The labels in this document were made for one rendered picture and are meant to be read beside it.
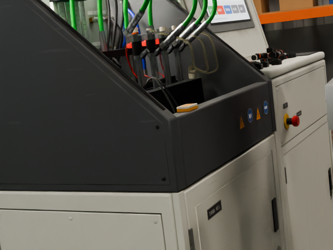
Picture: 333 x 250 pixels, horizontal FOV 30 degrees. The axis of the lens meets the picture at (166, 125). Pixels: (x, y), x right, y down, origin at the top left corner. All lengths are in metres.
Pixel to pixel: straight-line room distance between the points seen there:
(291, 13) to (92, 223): 5.49
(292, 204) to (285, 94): 0.36
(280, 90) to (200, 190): 0.68
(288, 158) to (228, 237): 0.56
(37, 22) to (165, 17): 0.66
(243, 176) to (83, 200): 0.45
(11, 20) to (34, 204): 0.45
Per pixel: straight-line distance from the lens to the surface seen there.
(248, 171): 1.72
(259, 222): 1.80
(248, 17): 2.55
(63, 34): 1.43
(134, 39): 1.71
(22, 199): 1.59
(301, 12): 6.76
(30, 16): 1.48
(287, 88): 2.10
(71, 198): 1.50
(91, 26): 2.04
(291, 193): 2.10
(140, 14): 1.57
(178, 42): 1.84
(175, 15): 2.01
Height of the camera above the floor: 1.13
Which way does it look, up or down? 8 degrees down
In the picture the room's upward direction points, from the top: 7 degrees counter-clockwise
